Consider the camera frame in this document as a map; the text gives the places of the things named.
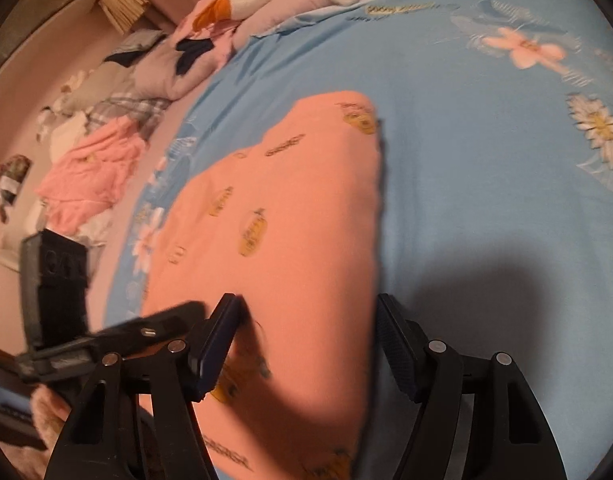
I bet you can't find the white cloth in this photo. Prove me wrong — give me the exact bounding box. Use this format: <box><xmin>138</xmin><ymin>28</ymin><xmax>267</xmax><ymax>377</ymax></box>
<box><xmin>49</xmin><ymin>110</ymin><xmax>92</xmax><ymax>161</ymax></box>

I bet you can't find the orange printed baby top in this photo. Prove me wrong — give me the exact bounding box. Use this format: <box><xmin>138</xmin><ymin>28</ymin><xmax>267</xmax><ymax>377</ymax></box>
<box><xmin>141</xmin><ymin>91</ymin><xmax>384</xmax><ymax>480</ymax></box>

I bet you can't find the patterned pouch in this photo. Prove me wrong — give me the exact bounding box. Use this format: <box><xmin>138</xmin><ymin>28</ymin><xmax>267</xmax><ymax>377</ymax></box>
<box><xmin>0</xmin><ymin>154</ymin><xmax>33</xmax><ymax>223</ymax></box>

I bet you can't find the pink cloth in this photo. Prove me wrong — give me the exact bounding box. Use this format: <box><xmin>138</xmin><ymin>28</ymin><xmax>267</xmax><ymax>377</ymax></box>
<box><xmin>176</xmin><ymin>0</ymin><xmax>237</xmax><ymax>68</ymax></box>

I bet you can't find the yellow tassel fringe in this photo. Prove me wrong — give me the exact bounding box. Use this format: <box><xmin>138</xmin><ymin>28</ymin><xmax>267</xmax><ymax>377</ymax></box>
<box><xmin>99</xmin><ymin>0</ymin><xmax>152</xmax><ymax>36</ymax></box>

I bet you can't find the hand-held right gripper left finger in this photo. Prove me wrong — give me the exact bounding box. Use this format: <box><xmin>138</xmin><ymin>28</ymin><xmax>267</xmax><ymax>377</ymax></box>
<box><xmin>44</xmin><ymin>292</ymin><xmax>247</xmax><ymax>480</ymax></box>

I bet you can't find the grey plaid pillow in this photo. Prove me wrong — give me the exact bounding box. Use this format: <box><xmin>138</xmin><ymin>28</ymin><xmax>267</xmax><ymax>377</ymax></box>
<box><xmin>84</xmin><ymin>92</ymin><xmax>172</xmax><ymax>141</ymax></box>

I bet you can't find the navy cloth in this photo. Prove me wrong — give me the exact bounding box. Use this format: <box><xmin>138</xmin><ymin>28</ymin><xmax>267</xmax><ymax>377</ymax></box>
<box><xmin>174</xmin><ymin>37</ymin><xmax>214</xmax><ymax>78</ymax></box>

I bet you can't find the plain grey pillow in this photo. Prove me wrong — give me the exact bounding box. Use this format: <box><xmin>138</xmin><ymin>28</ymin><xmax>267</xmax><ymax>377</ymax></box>
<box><xmin>61</xmin><ymin>60</ymin><xmax>132</xmax><ymax>111</ymax></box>

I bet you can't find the lilac bed sheet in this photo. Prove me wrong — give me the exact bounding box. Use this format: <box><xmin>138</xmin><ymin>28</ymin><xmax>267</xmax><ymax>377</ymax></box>
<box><xmin>0</xmin><ymin>80</ymin><xmax>197</xmax><ymax>351</ymax></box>

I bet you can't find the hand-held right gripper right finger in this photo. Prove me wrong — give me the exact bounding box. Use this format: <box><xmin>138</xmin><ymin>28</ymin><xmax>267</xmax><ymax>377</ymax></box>
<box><xmin>376</xmin><ymin>292</ymin><xmax>569</xmax><ymax>480</ymax></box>

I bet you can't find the blue floral blanket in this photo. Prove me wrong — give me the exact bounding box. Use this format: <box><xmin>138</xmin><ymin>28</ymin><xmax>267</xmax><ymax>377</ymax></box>
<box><xmin>106</xmin><ymin>0</ymin><xmax>613</xmax><ymax>480</ymax></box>

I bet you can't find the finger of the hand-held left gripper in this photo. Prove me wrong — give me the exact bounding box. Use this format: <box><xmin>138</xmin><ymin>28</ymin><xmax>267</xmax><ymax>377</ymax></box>
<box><xmin>89</xmin><ymin>301</ymin><xmax>207</xmax><ymax>361</ymax></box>

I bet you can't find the pink fleece garment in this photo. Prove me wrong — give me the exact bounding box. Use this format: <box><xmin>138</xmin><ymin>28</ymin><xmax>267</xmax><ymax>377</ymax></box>
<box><xmin>36</xmin><ymin>117</ymin><xmax>150</xmax><ymax>233</ymax></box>

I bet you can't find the curved wall shelf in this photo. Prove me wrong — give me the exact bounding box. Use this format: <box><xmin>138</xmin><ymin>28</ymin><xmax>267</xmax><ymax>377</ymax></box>
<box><xmin>0</xmin><ymin>0</ymin><xmax>107</xmax><ymax>76</ymax></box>

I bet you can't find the blue plaid pillow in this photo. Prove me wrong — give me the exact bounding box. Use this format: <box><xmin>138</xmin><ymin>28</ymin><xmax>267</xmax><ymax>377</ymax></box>
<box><xmin>104</xmin><ymin>30</ymin><xmax>167</xmax><ymax>68</ymax></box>

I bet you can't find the lilac pillow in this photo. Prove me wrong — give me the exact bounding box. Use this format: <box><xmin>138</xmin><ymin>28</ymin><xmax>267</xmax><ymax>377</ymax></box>
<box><xmin>136</xmin><ymin>30</ymin><xmax>232</xmax><ymax>103</ymax></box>

